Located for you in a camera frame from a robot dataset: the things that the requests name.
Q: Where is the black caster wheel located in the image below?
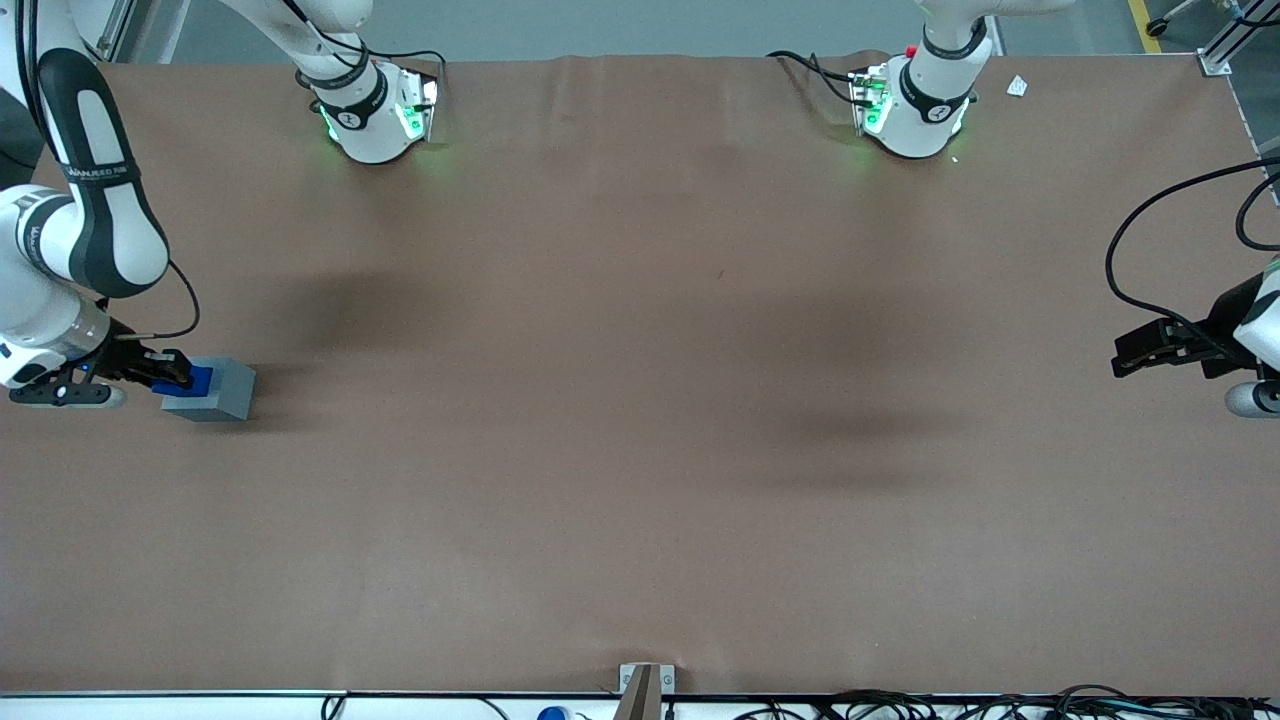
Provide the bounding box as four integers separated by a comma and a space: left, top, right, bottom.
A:
1145, 0, 1201, 39

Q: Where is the aluminium frame post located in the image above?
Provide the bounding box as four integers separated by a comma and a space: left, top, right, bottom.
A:
92, 0, 191, 64
1198, 0, 1280, 77

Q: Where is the short black looping cable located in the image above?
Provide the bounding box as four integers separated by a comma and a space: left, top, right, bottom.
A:
1236, 175, 1280, 252

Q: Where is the black cable bundle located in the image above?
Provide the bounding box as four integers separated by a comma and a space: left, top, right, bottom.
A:
730, 685, 1280, 720

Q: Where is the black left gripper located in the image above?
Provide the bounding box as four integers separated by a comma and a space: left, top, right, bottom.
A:
1113, 275, 1269, 380

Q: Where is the brown camera mount bar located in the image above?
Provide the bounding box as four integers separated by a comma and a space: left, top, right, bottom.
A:
612, 665, 663, 720

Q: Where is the brown table cover sheet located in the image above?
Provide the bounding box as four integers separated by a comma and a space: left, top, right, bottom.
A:
0, 52, 1280, 696

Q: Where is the long black looping cable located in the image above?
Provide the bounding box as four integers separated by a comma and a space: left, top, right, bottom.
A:
1105, 157, 1280, 346

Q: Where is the black right arm base cable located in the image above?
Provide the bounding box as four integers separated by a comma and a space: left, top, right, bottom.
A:
315, 0, 448, 101

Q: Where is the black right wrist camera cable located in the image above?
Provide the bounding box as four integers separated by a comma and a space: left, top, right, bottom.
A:
15, 0, 202, 341

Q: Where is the black left arm base cable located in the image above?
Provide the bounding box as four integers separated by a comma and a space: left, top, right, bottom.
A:
766, 50, 863, 106

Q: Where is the metal mounting bracket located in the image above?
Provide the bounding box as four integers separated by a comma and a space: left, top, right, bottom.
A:
619, 663, 676, 696

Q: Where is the gray square base block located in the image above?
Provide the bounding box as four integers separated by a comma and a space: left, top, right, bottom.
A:
162, 357, 257, 422

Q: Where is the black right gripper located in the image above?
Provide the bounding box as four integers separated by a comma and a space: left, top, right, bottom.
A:
98, 343, 194, 391

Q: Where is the black arm base cable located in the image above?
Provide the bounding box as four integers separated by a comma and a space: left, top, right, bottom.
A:
315, 0, 448, 101
766, 50, 863, 106

